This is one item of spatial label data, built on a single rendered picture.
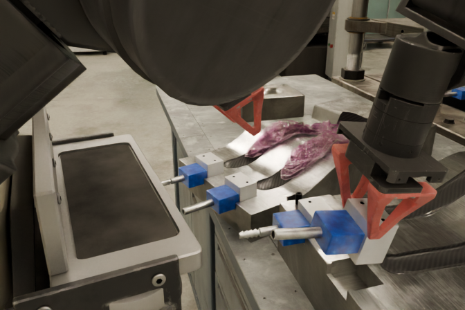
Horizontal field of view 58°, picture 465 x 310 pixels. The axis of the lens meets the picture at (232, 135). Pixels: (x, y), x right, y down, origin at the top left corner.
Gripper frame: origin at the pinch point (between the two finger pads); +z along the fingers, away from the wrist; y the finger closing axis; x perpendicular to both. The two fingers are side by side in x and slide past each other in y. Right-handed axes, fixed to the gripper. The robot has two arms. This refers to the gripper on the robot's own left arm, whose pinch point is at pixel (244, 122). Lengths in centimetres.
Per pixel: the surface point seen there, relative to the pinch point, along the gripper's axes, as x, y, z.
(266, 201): 3.2, -2.0, 14.1
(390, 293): 2.1, -30.5, 10.9
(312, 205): 0.7, -15.1, 8.5
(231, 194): 7.6, 0.3, 10.4
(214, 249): 14, 32, 47
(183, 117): 0, 62, 21
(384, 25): -87, 70, 39
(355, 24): -82, 80, 37
